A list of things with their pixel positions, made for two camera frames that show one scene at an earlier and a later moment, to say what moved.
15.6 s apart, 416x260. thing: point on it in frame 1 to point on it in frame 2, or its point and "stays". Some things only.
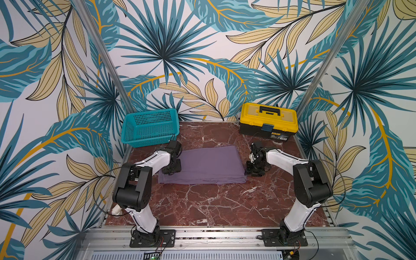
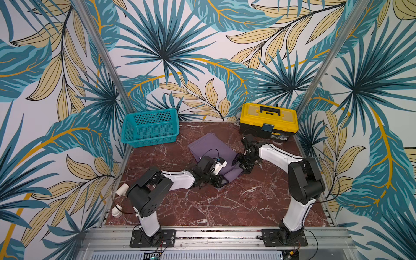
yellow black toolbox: (269, 121) stays
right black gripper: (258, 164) to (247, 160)
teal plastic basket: (150, 128) stays
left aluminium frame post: (103, 54) stays
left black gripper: (177, 168) to (218, 184)
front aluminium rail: (114, 244) stays
